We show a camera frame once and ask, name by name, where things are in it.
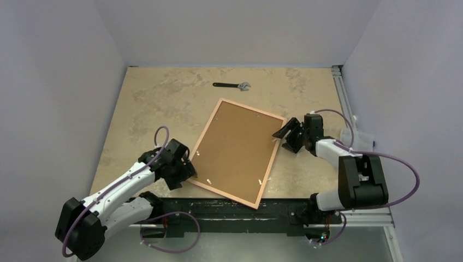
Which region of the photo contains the clear plastic parts box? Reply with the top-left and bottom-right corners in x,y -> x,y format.
340,127 -> 375,152

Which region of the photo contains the black adjustable wrench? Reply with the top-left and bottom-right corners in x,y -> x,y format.
212,82 -> 251,91

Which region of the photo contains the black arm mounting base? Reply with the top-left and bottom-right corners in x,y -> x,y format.
137,192 -> 343,242

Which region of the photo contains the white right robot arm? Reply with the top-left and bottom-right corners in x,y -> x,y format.
272,114 -> 389,222

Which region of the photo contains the aluminium rail frame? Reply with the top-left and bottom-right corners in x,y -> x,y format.
67,65 -> 406,262

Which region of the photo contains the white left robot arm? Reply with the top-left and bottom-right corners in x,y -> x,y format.
55,139 -> 197,260

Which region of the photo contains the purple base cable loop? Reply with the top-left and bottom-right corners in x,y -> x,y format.
140,211 -> 201,254

